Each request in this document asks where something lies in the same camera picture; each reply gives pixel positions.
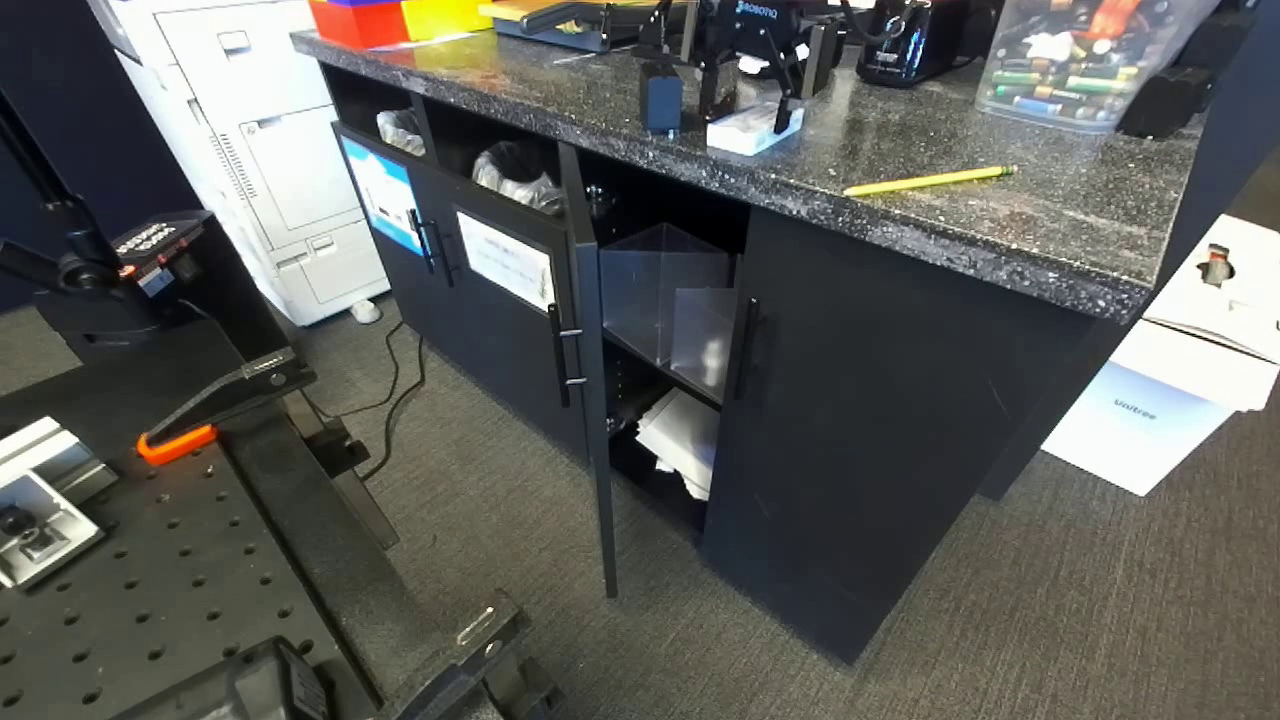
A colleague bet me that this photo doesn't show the yellow pencil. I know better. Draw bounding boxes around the yellow pencil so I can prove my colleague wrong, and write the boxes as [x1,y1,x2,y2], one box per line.
[839,166,1022,203]

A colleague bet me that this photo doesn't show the yellow plastic bin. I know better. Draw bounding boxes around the yellow plastic bin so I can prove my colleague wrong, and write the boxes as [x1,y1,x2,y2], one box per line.
[402,0,497,48]

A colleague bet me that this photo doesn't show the blue and white paper sign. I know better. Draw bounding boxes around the blue and white paper sign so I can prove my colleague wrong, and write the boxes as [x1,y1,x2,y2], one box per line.
[340,136,433,263]

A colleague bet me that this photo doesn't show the open black cabinet door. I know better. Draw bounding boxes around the open black cabinet door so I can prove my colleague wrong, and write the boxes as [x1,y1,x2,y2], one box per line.
[549,142,623,603]

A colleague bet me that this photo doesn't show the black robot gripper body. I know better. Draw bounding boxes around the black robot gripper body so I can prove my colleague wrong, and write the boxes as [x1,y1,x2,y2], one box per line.
[692,0,849,102]

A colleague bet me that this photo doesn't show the black perforated breadboard table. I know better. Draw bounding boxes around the black perforated breadboard table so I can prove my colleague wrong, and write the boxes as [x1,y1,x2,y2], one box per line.
[0,395,404,720]

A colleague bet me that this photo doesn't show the red plastic bin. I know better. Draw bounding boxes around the red plastic bin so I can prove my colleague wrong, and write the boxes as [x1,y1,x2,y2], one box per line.
[310,0,413,55]

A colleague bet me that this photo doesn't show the black camera tripod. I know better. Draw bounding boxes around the black camera tripod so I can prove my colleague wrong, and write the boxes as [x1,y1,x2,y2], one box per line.
[0,92,294,355]

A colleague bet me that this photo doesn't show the clear plastic storage container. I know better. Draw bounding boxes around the clear plastic storage container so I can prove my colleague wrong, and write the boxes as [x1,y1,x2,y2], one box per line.
[972,0,1221,136]

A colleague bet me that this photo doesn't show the black cabinet with granite counter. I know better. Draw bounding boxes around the black cabinet with granite counter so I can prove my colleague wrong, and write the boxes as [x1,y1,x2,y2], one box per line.
[288,26,1203,672]

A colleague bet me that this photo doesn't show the crumpled white plastic bag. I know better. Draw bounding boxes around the crumpled white plastic bag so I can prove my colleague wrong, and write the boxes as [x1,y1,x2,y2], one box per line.
[468,142,568,220]

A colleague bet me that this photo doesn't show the white appliance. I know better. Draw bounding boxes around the white appliance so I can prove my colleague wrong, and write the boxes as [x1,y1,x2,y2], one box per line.
[89,0,396,331]

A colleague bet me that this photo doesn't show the black clamp lever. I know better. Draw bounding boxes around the black clamp lever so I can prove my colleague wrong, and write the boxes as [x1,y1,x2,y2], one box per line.
[137,345,313,447]

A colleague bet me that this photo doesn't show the white paper sheet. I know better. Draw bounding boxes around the white paper sheet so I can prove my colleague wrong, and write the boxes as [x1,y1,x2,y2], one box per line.
[1036,214,1280,503]

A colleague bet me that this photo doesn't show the small white shelf item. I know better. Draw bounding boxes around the small white shelf item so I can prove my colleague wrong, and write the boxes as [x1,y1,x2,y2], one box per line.
[371,108,433,161]

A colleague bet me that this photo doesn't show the orange clamp grip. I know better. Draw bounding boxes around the orange clamp grip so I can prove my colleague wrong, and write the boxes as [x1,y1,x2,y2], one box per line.
[133,422,222,473]

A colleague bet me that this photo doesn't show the silver metal device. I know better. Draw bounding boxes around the silver metal device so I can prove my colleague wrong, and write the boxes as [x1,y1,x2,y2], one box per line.
[0,411,122,597]

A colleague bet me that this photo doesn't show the black table clamp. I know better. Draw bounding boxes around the black table clamp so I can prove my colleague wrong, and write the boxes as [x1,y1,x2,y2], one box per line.
[385,593,568,720]

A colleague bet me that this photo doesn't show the black floor cable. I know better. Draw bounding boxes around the black floor cable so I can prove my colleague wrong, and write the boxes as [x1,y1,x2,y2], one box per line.
[324,309,433,488]

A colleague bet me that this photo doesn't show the white box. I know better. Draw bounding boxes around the white box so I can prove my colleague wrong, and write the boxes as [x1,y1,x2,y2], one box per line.
[705,102,811,166]

